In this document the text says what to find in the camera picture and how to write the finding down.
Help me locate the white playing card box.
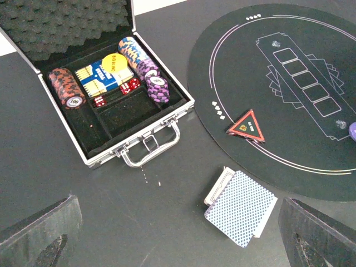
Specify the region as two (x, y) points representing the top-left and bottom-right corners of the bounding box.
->
(204, 167), (236, 206)

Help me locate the red triangular all-in marker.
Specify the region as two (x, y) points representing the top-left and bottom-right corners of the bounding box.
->
(226, 109), (265, 143)

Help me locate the round black poker mat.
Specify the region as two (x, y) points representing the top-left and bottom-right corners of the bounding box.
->
(187, 3), (355, 201)

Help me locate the aluminium poker case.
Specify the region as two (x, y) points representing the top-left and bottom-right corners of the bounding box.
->
(1, 1), (194, 167)

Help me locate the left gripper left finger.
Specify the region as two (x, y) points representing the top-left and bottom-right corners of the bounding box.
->
(1, 195), (83, 266)

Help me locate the brown chip row in case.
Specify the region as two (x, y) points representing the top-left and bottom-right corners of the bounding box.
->
(48, 68), (86, 109)

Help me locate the blue patterned card deck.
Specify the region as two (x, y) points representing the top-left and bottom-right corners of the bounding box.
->
(204, 170), (278, 248)

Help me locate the blue yellow card box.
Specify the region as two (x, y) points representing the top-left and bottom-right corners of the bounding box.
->
(75, 60), (134, 97)

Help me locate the purple chip row in case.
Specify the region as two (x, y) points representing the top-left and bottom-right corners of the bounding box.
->
(118, 37), (170, 103)

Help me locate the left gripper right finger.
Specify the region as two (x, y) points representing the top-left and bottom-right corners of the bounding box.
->
(278, 197), (355, 266)

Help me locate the purple small blind button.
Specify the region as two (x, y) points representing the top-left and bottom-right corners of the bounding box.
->
(348, 122), (356, 141)

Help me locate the yellow big blind button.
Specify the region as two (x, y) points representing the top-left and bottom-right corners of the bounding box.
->
(102, 53), (128, 73)

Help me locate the red die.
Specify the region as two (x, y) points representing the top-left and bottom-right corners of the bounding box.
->
(128, 78), (141, 90)
(120, 82), (131, 95)
(93, 96), (106, 107)

